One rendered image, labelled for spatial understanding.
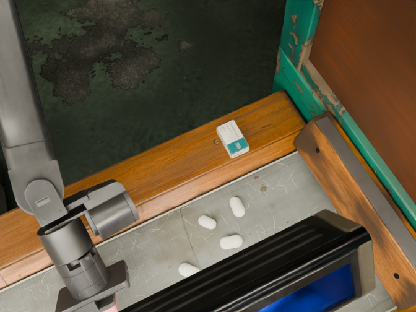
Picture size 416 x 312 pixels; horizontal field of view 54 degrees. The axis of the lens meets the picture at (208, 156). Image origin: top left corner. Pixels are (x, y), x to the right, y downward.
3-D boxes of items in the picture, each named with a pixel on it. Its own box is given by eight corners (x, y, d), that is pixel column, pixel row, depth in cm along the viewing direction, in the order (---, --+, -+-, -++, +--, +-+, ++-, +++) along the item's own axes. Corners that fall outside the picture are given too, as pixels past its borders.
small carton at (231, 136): (216, 132, 75) (216, 127, 73) (233, 124, 75) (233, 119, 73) (231, 159, 72) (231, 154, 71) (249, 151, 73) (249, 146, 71)
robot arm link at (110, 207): (19, 179, 57) (18, 187, 49) (95, 143, 61) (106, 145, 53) (59, 252, 59) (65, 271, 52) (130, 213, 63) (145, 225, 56)
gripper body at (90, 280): (132, 291, 56) (109, 246, 53) (60, 326, 54) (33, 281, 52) (129, 268, 62) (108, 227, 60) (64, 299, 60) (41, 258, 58)
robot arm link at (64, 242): (31, 221, 56) (34, 233, 51) (78, 197, 58) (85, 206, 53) (54, 262, 58) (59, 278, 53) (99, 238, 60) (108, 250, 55)
